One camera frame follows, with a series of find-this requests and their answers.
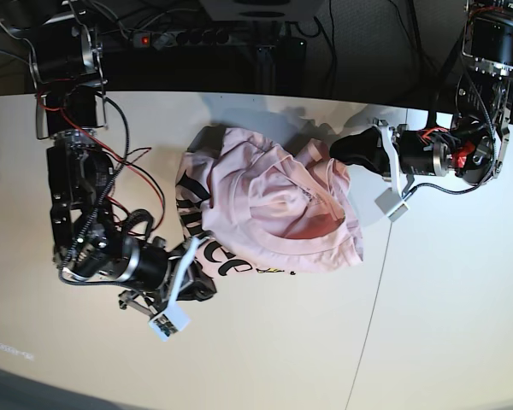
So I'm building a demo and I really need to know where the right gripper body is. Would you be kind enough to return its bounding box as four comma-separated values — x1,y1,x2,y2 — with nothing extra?
117,237,199,319

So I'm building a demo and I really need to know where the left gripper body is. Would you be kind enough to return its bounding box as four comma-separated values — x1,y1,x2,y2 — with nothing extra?
371,118,415,201

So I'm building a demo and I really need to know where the pink T-shirt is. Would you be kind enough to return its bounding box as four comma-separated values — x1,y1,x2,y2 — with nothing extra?
175,128,363,278

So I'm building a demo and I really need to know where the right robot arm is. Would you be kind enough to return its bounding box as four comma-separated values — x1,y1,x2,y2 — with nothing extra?
0,1,216,325

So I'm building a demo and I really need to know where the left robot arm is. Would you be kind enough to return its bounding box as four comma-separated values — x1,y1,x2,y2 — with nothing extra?
329,1,513,202

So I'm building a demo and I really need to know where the black box under table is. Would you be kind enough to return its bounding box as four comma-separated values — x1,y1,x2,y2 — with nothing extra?
255,37,307,97

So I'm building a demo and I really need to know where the white box under table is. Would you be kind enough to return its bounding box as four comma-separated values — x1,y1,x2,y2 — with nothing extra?
200,0,324,21

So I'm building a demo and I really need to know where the white power strip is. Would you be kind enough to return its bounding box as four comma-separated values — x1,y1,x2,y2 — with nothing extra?
131,29,234,50

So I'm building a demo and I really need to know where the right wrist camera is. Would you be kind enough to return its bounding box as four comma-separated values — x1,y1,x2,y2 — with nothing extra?
148,304,190,342

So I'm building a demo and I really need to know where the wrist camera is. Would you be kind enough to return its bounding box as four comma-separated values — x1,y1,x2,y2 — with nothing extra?
148,304,190,342
374,188,410,223

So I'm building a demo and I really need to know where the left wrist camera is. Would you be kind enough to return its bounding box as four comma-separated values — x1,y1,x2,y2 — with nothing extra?
374,188,410,223

